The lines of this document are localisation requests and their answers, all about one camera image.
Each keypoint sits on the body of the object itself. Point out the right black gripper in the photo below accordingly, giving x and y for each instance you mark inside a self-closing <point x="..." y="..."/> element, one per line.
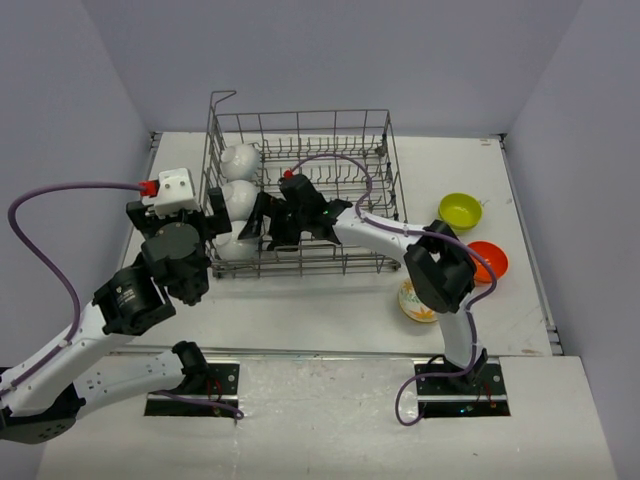
<point x="272" y="207"/>

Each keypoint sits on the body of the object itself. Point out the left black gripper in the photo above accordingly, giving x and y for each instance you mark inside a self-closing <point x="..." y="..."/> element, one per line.
<point x="215" y="224"/>

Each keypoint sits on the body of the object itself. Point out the white bowl front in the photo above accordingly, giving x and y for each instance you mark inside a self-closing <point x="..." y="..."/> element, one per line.
<point x="230" y="247"/>

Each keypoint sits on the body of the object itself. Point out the white bowl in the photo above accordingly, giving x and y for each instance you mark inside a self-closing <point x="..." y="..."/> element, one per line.
<point x="230" y="247"/>
<point x="239" y="197"/>
<point x="239" y="162"/>

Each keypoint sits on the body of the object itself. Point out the white bowl back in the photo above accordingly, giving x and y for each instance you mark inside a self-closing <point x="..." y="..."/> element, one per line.
<point x="239" y="162"/>

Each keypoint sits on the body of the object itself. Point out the orange flower patterned bowl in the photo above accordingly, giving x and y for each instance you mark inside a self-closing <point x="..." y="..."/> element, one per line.
<point x="411" y="305"/>

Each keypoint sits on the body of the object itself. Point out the lime green bowl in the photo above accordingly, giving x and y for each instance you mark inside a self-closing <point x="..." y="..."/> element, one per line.
<point x="461" y="219"/>
<point x="460" y="201"/>

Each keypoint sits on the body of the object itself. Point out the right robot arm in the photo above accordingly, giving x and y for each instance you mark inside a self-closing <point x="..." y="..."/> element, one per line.
<point x="441" y="268"/>

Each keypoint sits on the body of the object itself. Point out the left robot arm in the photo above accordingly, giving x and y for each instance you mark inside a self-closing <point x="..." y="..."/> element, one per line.
<point x="44" y="396"/>

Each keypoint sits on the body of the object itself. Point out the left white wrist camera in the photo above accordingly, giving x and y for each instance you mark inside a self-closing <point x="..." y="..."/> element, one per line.
<point x="176" y="192"/>

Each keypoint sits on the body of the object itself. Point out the grey wire dish rack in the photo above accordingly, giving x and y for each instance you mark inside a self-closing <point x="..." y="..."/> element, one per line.
<point x="312" y="165"/>

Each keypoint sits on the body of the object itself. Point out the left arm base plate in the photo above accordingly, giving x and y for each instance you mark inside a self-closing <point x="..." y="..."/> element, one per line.
<point x="216" y="396"/>

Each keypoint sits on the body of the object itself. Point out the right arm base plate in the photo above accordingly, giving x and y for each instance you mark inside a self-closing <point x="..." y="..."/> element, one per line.
<point x="487" y="397"/>

